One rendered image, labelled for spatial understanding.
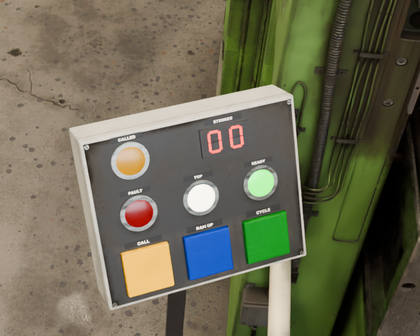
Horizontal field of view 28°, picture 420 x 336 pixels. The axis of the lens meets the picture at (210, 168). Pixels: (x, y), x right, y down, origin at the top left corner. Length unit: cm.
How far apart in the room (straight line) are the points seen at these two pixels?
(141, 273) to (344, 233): 67
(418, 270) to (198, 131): 56
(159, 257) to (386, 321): 62
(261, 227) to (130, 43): 194
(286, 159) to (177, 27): 200
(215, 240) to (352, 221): 56
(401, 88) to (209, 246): 47
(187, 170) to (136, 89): 176
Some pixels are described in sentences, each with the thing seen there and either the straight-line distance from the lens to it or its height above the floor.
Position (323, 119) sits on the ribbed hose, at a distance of 154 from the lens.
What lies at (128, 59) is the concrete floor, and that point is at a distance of 313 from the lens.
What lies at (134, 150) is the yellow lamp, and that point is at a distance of 123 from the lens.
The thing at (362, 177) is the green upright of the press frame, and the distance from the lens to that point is 170.
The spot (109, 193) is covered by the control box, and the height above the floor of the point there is 113.
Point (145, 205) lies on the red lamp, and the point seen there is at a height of 110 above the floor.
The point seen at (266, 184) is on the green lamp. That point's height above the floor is 109.
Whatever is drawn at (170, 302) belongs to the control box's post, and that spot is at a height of 68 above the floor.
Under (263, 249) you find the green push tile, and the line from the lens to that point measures 135.
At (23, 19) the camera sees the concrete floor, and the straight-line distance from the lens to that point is 332.
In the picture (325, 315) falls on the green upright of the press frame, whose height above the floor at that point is 31.
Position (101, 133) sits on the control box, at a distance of 123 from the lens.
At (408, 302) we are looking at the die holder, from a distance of 170.
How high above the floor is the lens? 209
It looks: 49 degrees down
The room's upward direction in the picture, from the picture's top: 6 degrees clockwise
